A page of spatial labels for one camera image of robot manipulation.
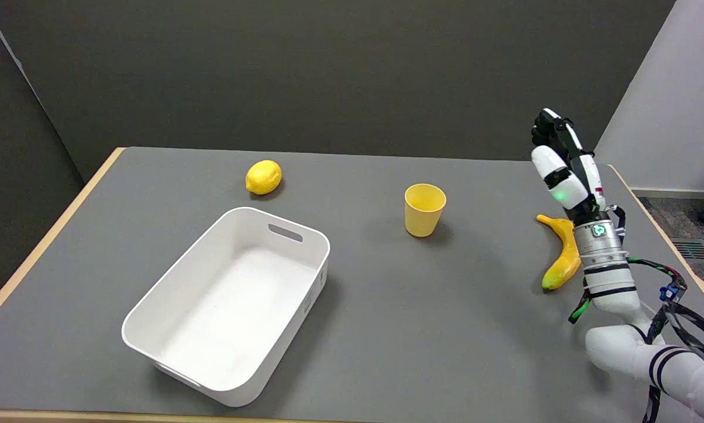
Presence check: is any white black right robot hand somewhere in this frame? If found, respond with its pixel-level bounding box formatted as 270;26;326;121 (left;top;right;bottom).
531;108;606;223

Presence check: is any yellow plastic cup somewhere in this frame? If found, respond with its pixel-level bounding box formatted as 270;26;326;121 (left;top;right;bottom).
404;183;447;238

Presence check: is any yellow banana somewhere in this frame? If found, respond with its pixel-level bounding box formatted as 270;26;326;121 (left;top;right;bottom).
536;214;582;291

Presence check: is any floor vent grille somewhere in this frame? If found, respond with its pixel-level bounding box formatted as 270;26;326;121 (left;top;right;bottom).
672;238;704;261

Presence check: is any yellow lemon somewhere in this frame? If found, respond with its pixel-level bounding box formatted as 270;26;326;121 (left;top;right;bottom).
245;160;283;196

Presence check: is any white plastic storage bin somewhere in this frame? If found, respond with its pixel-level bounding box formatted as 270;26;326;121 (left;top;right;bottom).
122;206;331;408

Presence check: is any black cable bundle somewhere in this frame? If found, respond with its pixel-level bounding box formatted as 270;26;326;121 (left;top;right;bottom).
568;204;704;423

